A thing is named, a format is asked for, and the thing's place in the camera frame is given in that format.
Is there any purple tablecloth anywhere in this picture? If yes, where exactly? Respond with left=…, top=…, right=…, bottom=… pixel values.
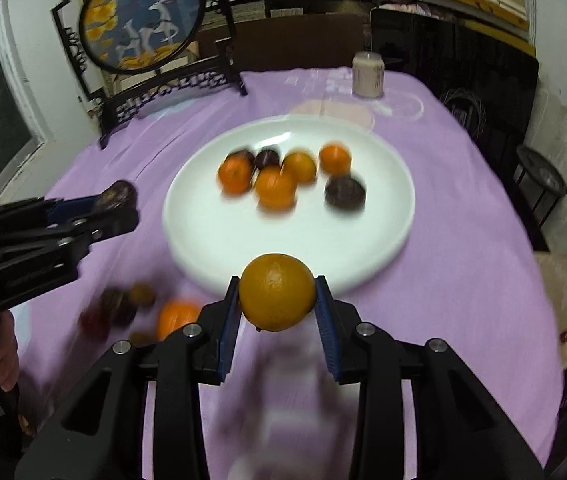
left=10, top=65, right=565, bottom=480

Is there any person left hand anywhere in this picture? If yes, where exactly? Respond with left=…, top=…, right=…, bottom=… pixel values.
left=0, top=310, right=20, bottom=392

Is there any large orange tangerine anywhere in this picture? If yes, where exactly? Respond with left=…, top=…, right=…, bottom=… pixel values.
left=254, top=167, right=297, bottom=211
left=155, top=299, right=202, bottom=341

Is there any round painted screen ornament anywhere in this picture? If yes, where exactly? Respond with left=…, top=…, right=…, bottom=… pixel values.
left=51, top=0, right=248, bottom=148

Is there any small orange tangerine left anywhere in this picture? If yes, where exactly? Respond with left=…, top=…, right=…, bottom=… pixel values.
left=217, top=157, right=253, bottom=195

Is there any dark wrinkled fruit back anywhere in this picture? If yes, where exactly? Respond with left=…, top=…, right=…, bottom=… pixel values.
left=98, top=288, right=138, bottom=328

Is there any red tomato left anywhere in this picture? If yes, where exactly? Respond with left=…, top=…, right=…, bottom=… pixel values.
left=77, top=308, right=110, bottom=342

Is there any yellow orange fruit middle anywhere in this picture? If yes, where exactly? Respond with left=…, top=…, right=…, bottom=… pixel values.
left=239, top=254, right=317, bottom=332

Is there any dark cherry with stem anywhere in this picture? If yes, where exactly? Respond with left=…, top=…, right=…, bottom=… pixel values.
left=92, top=180, right=138, bottom=212

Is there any small dark fruit on plate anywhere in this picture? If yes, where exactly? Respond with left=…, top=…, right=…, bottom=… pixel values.
left=254, top=146, right=281, bottom=171

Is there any small tan longan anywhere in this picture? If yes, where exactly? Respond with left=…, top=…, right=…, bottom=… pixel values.
left=127, top=283, right=156, bottom=308

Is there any small orange kumquat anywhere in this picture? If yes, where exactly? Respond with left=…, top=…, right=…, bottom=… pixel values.
left=318, top=142, right=352, bottom=177

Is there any large dark mangosteen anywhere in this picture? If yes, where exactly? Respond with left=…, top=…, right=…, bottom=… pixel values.
left=325, top=174, right=367, bottom=211

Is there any dark purple plum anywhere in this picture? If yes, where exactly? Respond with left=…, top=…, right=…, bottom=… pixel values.
left=229, top=148, right=255, bottom=166

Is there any large orange tangerine back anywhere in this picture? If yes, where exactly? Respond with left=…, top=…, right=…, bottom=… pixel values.
left=155, top=299, right=202, bottom=341

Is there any black round stool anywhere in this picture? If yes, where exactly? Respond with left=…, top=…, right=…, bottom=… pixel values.
left=515, top=145, right=567, bottom=226

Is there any yellow orange front fruit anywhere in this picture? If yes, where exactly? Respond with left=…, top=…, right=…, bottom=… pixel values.
left=282, top=150, right=317, bottom=184

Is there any white oval plate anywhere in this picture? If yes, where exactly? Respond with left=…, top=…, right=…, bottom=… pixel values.
left=163, top=115, right=416, bottom=292

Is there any white ceramic cup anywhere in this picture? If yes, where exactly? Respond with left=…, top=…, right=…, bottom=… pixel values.
left=352, top=52, right=384, bottom=99

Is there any yellow orange fruit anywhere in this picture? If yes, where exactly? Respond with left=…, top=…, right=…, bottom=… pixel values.
left=282, top=150, right=317, bottom=184
left=239, top=254, right=317, bottom=332

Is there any large orange tangerine right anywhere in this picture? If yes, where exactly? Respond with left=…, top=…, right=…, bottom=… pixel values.
left=254, top=167, right=297, bottom=211

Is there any small green yellow fruit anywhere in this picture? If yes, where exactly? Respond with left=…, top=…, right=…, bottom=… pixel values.
left=128, top=332, right=156, bottom=347

